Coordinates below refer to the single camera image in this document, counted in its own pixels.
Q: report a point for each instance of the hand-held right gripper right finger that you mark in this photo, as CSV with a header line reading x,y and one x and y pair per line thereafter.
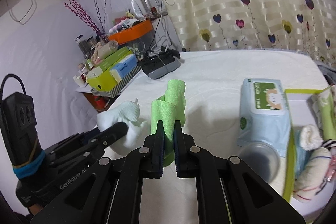
x,y
178,150

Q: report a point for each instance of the striped tray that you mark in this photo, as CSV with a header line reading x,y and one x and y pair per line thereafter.
x,y
123,86

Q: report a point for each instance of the blue tissue pack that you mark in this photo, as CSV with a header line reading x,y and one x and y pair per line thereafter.
x,y
123,69

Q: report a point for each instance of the white cup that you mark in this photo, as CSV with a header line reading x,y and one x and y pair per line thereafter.
x,y
78,81

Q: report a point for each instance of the red flower branches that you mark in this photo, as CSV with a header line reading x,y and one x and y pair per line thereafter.
x,y
89,11

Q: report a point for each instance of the blue face mask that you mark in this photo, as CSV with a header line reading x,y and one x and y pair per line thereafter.
x,y
302,158

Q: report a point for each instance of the blue elastic band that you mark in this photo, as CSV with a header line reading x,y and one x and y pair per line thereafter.
x,y
29,166

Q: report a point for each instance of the flat green box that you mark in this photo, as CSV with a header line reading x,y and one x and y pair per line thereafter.
x,y
115,58

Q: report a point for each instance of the tall dark glass jar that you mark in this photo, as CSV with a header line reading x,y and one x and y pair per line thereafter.
x,y
82,45

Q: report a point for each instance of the cream and green sock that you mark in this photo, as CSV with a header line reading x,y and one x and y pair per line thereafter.
x,y
325,108

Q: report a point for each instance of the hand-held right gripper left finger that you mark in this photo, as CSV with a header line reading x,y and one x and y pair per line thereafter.
x,y
160,150

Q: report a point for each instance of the orange tray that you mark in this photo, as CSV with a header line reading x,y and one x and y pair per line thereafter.
x,y
131,32

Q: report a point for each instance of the wooden side shelf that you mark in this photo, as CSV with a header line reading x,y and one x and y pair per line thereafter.
x,y
89,94

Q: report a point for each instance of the black grey headset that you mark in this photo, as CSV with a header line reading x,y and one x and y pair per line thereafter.
x,y
160,66

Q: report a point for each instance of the red bottle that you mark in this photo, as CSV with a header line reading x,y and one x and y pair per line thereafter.
x,y
98,102

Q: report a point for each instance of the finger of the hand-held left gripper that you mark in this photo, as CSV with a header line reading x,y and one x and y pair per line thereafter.
x,y
78,140
113,132

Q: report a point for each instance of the grey clothing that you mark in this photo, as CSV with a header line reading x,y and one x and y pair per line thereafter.
x,y
326,70

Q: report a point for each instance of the lime green storage box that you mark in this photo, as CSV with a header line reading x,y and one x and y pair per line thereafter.
x,y
101,81

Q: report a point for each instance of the small dark glass jar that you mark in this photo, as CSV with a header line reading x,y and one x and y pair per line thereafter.
x,y
91,43

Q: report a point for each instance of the beige rolled cloth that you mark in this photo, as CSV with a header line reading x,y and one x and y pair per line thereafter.
x,y
105,49

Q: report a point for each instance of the lime green cardboard box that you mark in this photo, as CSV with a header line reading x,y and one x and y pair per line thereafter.
x,y
288,161

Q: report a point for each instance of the frosted grey jar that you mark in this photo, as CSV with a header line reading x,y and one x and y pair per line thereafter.
x,y
258,163

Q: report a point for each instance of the light blue wet wipes pack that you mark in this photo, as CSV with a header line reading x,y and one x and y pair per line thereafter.
x,y
265,124

